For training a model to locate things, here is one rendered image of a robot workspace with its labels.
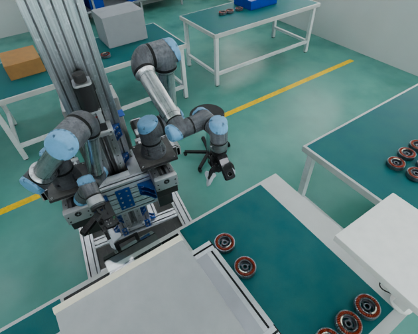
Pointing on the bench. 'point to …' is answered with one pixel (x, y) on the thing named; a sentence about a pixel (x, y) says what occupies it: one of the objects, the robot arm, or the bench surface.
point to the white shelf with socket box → (395, 252)
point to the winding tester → (150, 299)
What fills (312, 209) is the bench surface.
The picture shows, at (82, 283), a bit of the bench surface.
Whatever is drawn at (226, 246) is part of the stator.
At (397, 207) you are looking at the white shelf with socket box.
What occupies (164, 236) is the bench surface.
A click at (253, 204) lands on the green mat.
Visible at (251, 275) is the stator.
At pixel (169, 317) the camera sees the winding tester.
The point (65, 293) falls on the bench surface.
